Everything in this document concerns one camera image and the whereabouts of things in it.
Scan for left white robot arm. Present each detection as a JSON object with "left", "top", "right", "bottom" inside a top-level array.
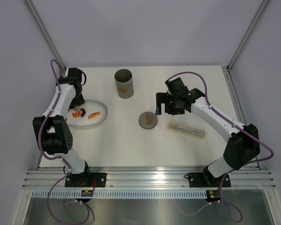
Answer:
[{"left": 33, "top": 68, "right": 92, "bottom": 187}]

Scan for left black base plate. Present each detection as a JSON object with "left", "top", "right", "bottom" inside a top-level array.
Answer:
[{"left": 65, "top": 172, "right": 107, "bottom": 188}]

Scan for dark red food piece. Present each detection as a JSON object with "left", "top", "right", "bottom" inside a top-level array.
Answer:
[{"left": 81, "top": 108, "right": 86, "bottom": 117}]

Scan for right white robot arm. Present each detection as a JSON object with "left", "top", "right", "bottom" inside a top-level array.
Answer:
[{"left": 155, "top": 78, "right": 260, "bottom": 186}]

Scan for grey lid with leather strap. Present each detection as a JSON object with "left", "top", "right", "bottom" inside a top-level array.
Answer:
[{"left": 138, "top": 112, "right": 158, "bottom": 130}]

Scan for red white shrimp piece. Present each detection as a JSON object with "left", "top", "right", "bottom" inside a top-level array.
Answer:
[{"left": 72, "top": 112, "right": 81, "bottom": 118}]

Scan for steel serving tongs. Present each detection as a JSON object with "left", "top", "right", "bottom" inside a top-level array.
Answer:
[{"left": 74, "top": 106, "right": 81, "bottom": 113}]

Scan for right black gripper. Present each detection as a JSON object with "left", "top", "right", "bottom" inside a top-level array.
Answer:
[{"left": 155, "top": 92, "right": 185, "bottom": 115}]

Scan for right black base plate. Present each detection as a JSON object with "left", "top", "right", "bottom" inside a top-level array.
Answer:
[{"left": 184, "top": 172, "right": 231, "bottom": 188}]

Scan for white oval plate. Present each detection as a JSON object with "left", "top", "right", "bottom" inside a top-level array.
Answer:
[{"left": 66, "top": 99, "right": 108, "bottom": 128}]

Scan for salmon sushi piece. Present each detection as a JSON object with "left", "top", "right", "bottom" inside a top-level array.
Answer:
[{"left": 88, "top": 112, "right": 101, "bottom": 120}]

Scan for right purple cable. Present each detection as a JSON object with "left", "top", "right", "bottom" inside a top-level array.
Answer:
[{"left": 167, "top": 72, "right": 274, "bottom": 223}]

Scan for white slotted cable duct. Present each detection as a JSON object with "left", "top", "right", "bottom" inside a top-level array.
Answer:
[{"left": 31, "top": 190, "right": 214, "bottom": 199}]

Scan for clear cutlery case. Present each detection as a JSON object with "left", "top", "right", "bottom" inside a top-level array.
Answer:
[{"left": 168, "top": 123, "right": 205, "bottom": 139}]

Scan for aluminium mounting rail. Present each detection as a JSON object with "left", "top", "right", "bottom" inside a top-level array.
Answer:
[{"left": 22, "top": 165, "right": 276, "bottom": 190}]

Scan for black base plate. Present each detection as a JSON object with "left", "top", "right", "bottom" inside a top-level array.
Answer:
[
  {"left": 65, "top": 172, "right": 107, "bottom": 188},
  {"left": 184, "top": 172, "right": 231, "bottom": 188}
]

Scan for grey cylindrical lunch container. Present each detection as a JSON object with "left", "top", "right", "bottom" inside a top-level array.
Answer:
[{"left": 114, "top": 69, "right": 134, "bottom": 99}]

